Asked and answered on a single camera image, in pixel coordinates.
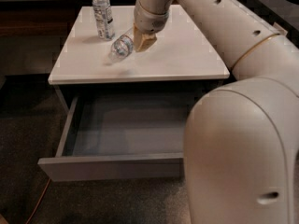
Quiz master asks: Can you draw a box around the upright clear water bottle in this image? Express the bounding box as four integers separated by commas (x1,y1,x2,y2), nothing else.
93,0,115,40

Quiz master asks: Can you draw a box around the clear water bottle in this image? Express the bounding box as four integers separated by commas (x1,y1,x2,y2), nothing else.
93,0,115,40
108,28,134,63

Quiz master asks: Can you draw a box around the white-topped grey drawer cabinet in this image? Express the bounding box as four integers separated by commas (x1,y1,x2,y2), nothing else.
49,5,230,86

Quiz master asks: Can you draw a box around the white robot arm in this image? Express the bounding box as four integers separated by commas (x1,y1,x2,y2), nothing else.
135,0,299,224

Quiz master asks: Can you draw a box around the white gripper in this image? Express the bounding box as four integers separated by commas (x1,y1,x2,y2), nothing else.
133,0,169,52

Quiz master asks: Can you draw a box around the white wall outlet plate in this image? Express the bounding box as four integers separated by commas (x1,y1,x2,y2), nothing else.
273,22,288,36

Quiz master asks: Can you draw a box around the orange power cable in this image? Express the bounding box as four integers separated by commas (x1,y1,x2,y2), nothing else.
24,0,240,224

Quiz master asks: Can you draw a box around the grey top drawer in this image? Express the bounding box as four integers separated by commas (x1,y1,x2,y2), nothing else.
38,92,197,182

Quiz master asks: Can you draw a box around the dark counter cabinet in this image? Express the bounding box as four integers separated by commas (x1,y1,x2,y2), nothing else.
237,0,299,48

